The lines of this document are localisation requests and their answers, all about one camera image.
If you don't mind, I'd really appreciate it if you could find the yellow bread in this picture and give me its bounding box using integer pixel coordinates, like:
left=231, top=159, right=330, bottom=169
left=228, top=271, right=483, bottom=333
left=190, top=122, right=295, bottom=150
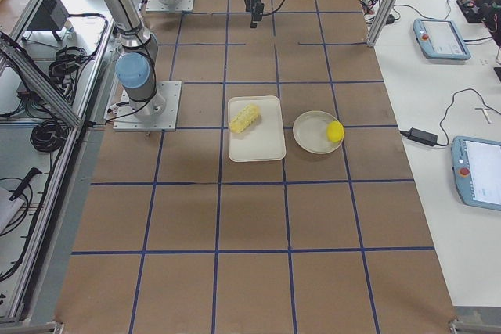
left=229, top=103, right=261, bottom=134

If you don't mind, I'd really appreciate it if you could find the white round plate with lemon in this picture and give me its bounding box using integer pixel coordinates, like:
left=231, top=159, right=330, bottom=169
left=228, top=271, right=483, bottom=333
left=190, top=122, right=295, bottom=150
left=293, top=110, right=344, bottom=154

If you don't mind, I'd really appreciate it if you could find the white rectangular tray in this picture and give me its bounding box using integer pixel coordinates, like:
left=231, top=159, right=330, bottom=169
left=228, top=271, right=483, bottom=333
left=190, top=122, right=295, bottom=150
left=228, top=95, right=287, bottom=162

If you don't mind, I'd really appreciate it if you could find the yellow lemon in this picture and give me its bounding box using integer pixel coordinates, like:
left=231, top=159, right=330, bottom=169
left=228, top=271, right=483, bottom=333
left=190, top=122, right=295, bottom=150
left=326, top=120, right=344, bottom=143

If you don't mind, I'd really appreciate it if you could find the far teach pendant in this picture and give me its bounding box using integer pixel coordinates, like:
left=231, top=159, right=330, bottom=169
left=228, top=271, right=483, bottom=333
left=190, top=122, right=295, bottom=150
left=413, top=19, right=471, bottom=61

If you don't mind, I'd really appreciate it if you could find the teach pendant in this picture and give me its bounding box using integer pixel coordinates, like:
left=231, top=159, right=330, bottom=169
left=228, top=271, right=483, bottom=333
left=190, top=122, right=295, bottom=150
left=413, top=19, right=471, bottom=61
left=451, top=136, right=500, bottom=211

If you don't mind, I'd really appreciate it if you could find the black power adapter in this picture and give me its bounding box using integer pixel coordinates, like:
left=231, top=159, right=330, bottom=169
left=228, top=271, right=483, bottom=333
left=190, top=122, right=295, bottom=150
left=407, top=127, right=438, bottom=146

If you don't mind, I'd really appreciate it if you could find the near teach pendant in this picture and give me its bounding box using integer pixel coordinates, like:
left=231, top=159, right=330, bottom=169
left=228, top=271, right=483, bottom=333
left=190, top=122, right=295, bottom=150
left=451, top=136, right=500, bottom=211

